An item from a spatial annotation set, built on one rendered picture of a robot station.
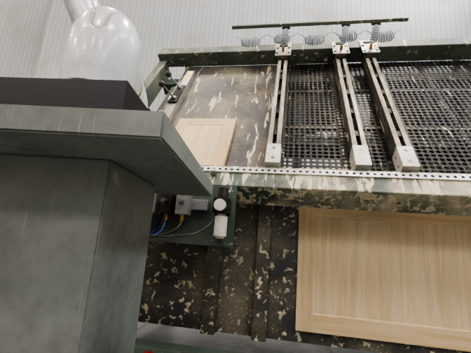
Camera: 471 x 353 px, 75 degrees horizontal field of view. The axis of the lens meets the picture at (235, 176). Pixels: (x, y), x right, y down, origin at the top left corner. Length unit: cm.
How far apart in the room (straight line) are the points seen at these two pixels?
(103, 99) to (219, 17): 479
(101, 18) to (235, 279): 113
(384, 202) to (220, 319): 85
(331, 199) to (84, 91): 95
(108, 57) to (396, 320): 137
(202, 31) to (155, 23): 75
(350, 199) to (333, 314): 50
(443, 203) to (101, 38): 120
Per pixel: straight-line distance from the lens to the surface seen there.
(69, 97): 59
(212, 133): 157
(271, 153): 132
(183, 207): 115
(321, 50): 222
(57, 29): 567
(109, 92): 57
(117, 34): 78
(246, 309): 148
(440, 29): 574
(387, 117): 160
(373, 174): 130
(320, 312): 146
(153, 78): 218
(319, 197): 124
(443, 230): 157
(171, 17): 544
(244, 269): 146
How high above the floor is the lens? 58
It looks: 12 degrees up
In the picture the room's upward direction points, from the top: 4 degrees clockwise
